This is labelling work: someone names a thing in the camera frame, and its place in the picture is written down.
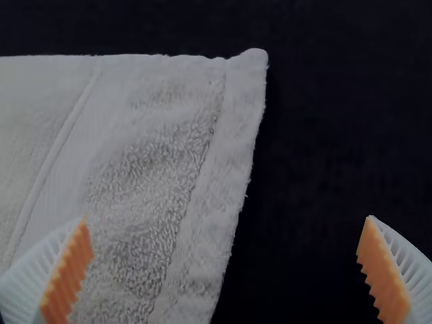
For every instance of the black mat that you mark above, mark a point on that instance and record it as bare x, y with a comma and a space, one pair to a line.
337, 101

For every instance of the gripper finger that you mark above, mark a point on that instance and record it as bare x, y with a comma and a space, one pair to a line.
37, 280
401, 276

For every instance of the pale towel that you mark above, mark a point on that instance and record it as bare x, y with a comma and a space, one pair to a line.
135, 135

